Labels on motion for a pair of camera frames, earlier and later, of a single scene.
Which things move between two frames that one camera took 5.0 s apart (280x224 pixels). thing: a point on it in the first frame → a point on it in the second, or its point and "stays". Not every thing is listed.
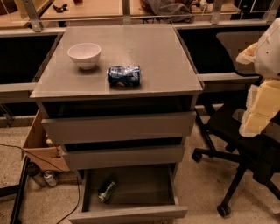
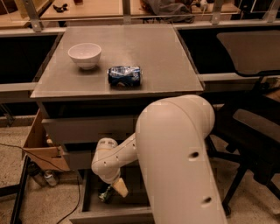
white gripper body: (269, 53) → (111, 176)
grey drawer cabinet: (121, 99) stays
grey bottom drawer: (129, 192) stays
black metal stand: (16, 190) stays
